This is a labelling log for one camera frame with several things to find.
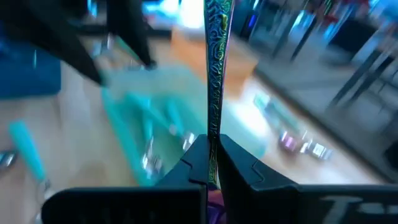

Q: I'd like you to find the cardboard box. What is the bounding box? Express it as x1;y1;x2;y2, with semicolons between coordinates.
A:
170;27;259;96

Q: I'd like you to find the ornate iridescent utensil handle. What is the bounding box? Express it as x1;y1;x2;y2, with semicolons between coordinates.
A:
203;0;234;224

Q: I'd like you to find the teal translucent plastic bin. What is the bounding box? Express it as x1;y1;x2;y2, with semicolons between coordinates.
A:
101;65;269;188

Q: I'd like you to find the teal-handled metal spoon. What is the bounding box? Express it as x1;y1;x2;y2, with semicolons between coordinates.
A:
140;114;163;180
126;91;175;136
164;98;196;151
7;120;54;224

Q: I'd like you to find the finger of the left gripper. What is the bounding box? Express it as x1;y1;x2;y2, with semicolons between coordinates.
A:
0;0;106;87
106;0;158;71

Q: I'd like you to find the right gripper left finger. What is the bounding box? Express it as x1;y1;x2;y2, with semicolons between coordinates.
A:
41;133;210;224

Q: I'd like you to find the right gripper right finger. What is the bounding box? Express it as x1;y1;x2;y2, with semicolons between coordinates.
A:
216;133;398;224

